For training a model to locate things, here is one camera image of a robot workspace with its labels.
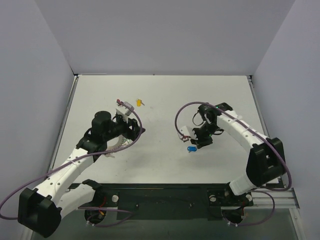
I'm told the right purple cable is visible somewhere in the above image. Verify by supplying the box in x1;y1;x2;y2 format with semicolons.
174;101;293;227

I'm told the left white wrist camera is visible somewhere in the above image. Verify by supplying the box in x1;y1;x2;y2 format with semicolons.
116;99;135;123

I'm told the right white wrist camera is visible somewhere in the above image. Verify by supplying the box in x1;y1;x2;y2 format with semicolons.
177;125;198;142

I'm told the blue tagged key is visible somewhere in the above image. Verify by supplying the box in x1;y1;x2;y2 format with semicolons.
187;146;198;153

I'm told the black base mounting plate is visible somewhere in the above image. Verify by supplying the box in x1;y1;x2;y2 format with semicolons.
84;183;253;225

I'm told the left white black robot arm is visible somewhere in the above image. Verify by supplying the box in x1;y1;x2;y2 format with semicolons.
17;111;145;238

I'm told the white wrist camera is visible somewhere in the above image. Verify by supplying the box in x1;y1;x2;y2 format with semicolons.
116;99;135;123
177;125;198;142

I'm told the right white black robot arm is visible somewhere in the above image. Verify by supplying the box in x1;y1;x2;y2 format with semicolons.
190;102;286;205

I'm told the aluminium frame rail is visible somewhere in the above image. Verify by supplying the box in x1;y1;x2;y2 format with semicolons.
251;188;300;209

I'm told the metal disc keyring holder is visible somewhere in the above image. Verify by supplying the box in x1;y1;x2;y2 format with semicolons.
106;135;130;152

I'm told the yellow tagged key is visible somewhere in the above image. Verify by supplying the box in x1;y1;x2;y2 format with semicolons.
136;98;145;107

